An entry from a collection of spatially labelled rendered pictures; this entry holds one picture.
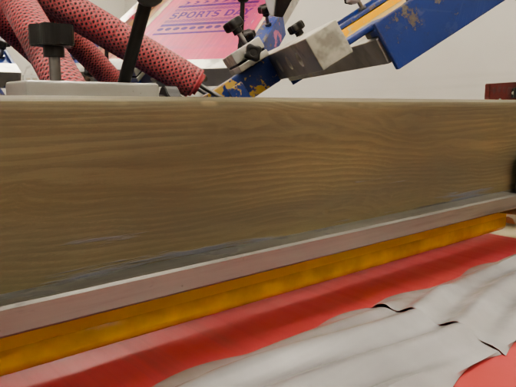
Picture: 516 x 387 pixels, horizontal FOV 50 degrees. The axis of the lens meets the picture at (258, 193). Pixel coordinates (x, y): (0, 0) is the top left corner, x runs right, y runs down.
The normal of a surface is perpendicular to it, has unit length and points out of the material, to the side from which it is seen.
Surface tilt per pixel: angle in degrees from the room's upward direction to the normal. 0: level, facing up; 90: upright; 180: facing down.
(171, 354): 0
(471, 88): 90
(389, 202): 90
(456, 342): 33
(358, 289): 0
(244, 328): 0
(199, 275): 90
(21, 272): 90
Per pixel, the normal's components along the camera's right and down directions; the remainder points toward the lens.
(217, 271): 0.64, 0.12
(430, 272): 0.00, -0.99
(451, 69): -0.77, 0.11
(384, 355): 0.20, -0.83
